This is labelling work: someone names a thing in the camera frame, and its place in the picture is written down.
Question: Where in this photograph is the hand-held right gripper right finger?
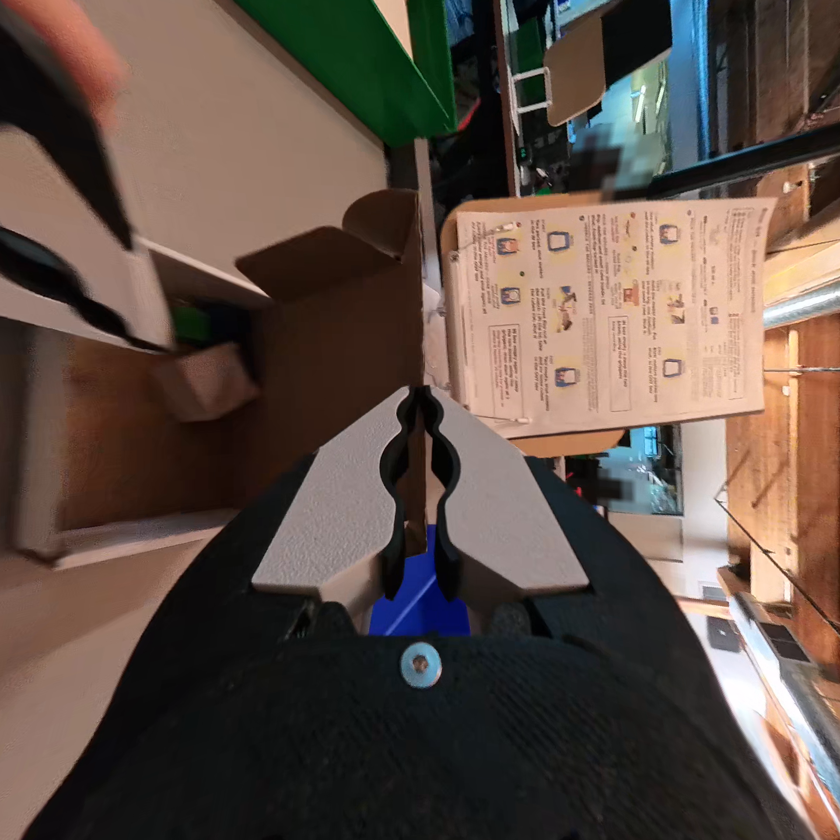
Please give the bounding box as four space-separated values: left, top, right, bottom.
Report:
424 386 591 626

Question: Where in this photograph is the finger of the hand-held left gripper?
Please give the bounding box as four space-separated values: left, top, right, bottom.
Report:
0 123 176 352
0 259 165 353

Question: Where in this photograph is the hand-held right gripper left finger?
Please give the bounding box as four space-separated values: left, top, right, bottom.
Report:
250 385 424 632

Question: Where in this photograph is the blue plastic bin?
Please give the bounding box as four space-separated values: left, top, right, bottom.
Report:
367 525 472 637

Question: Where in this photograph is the green cube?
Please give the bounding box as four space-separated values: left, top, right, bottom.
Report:
172 298 214 347

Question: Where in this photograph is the white cardboard mailer box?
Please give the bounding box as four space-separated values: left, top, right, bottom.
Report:
0 187 429 571

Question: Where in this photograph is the tan cube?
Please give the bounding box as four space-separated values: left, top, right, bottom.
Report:
154 344 260 422

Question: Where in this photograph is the person's left hand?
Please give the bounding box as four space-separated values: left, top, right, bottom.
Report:
18 0 130 123

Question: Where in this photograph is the instruction sheet on clipboard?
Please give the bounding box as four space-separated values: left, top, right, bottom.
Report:
441 193 778 458

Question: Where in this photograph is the printed instruction sheet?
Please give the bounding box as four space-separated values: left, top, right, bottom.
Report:
453 197 778 439

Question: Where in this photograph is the green plastic bin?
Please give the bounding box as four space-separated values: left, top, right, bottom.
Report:
233 0 458 148

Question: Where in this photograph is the black bar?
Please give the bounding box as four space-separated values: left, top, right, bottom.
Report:
607 121 840 201

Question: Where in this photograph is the tan plywood board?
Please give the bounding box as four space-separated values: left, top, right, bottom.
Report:
543 0 673 127

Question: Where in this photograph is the wooden frame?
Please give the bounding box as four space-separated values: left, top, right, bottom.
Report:
725 164 840 664

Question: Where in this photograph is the silver metal duct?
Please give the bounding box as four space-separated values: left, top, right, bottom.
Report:
761 279 840 332

